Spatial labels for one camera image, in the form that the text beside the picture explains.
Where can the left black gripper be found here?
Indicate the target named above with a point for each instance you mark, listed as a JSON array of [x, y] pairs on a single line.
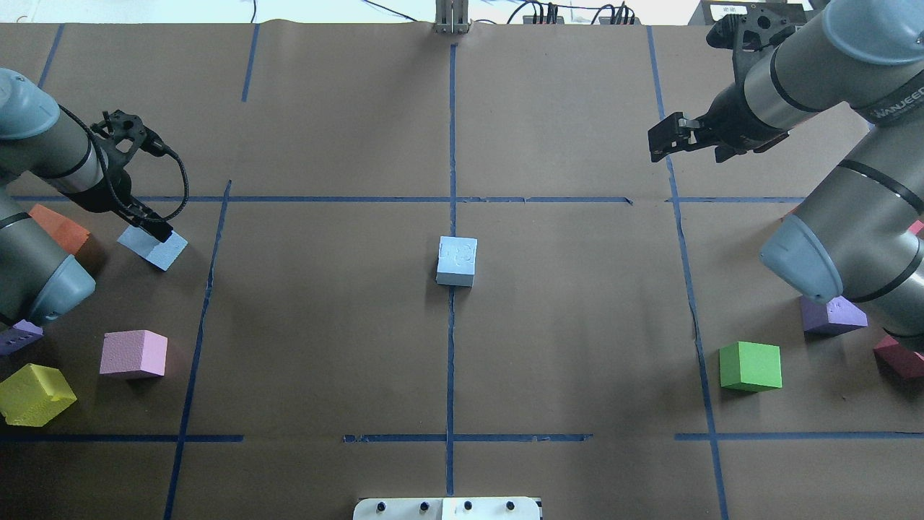
[[108, 196]]

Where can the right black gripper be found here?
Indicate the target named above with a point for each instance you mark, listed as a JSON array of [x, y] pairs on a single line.
[[729, 120]]

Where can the light blue block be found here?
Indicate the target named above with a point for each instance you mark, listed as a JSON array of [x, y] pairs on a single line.
[[456, 261], [159, 253]]

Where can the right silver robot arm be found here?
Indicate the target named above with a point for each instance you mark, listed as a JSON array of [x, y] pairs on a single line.
[[851, 236]]

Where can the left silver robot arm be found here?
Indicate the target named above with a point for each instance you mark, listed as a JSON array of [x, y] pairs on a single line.
[[42, 278]]

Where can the orange foam block left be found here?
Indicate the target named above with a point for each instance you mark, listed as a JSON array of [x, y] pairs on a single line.
[[67, 233]]

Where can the black power box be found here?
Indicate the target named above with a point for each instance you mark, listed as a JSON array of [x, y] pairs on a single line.
[[706, 13]]

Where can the purple foam block left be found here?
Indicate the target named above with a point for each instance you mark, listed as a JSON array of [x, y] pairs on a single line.
[[19, 335]]

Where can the purple foam block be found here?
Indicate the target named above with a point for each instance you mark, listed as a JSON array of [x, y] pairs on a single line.
[[19, 335], [833, 318]]

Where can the yellow foam block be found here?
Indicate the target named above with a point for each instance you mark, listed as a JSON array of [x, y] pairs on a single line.
[[34, 395]]

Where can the purple foam block right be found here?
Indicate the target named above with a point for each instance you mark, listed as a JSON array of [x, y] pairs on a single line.
[[833, 318]]

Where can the green foam block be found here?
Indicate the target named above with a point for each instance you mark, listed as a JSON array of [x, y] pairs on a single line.
[[750, 366]]

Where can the dark red foam block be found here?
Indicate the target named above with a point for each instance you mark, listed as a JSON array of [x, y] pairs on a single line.
[[906, 363]]

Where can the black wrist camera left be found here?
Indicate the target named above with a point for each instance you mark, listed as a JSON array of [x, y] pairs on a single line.
[[121, 135]]

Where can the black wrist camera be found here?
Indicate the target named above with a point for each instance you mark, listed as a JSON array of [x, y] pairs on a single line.
[[121, 135], [751, 36]]

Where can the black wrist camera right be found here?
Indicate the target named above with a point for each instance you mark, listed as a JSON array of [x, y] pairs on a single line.
[[751, 36]]

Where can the aluminium frame post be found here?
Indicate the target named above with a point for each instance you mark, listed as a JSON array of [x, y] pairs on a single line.
[[451, 17]]

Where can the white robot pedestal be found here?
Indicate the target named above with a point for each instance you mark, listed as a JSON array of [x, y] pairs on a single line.
[[502, 507]]

